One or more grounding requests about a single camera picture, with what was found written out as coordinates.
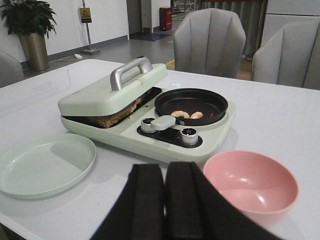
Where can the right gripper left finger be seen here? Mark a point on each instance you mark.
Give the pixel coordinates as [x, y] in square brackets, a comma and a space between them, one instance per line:
[138, 213]

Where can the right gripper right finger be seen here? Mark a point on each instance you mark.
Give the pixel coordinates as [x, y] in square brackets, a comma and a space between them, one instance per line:
[195, 210]

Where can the pink bowl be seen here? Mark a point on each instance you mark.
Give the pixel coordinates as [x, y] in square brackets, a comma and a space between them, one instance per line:
[259, 186]

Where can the shrimp piece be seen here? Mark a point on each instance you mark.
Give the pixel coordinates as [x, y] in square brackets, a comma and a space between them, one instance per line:
[196, 115]
[180, 114]

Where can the bread slice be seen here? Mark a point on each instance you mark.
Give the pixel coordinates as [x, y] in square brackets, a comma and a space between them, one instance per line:
[110, 120]

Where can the green sandwich maker lid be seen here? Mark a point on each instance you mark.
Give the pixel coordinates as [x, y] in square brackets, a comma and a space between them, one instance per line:
[112, 93]

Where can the right silver control knob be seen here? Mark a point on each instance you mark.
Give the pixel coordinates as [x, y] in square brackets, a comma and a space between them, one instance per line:
[189, 136]

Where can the silver control knob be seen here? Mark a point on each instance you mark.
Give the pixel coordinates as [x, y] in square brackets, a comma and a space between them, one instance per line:
[145, 125]
[189, 136]

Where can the left silver control knob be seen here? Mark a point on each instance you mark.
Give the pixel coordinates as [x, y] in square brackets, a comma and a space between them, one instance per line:
[145, 125]

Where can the black round frying pan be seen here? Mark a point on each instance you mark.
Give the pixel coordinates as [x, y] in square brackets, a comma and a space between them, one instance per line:
[212, 105]

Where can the light green plate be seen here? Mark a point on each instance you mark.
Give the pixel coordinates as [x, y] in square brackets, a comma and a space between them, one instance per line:
[46, 166]

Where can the left grey chair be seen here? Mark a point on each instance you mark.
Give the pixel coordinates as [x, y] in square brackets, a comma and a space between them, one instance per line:
[209, 42]

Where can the grey chair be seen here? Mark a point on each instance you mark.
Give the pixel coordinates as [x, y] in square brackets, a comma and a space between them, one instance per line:
[290, 57]
[209, 42]

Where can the right grey chair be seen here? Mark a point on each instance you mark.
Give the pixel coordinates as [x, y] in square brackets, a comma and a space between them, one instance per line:
[290, 57]

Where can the red bin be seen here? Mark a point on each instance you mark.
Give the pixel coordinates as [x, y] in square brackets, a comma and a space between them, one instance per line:
[165, 18]

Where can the yellow warning sign stand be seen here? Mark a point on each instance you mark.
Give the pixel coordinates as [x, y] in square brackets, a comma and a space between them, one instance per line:
[85, 17]

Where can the potted green plant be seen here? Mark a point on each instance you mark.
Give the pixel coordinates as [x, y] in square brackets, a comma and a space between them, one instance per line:
[31, 21]

